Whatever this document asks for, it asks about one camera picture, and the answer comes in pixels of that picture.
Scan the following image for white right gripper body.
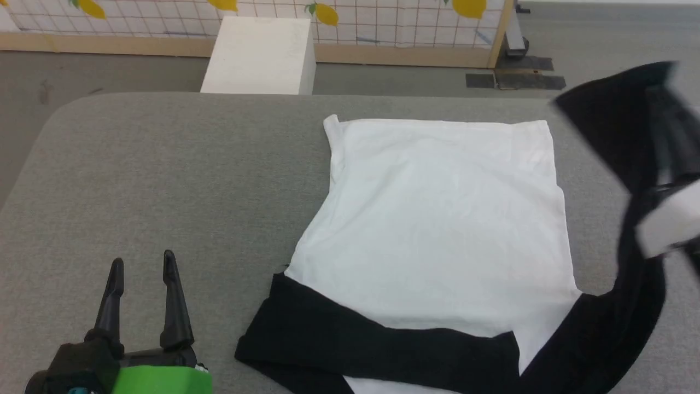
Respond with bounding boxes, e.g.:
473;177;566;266
634;181;700;259

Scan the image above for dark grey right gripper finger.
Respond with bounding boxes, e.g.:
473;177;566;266
644;85;700;189

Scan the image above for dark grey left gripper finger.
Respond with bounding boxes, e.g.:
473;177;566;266
159;250;196;352
85;258;126;346

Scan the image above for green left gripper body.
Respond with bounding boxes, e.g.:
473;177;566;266
109;349;215;394

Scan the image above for black floor base plates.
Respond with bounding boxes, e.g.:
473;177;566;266
465;56;567;91

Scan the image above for black and white shirt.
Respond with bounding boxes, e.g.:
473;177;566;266
234;61;700;394

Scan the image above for grey metal partition support leg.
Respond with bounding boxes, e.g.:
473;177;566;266
504;0;531;59

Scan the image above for lemon print grid partition screen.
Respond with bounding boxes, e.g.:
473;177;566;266
0;0;516;69

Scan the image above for white rectangular box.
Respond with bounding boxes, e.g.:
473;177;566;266
200;16;317;96

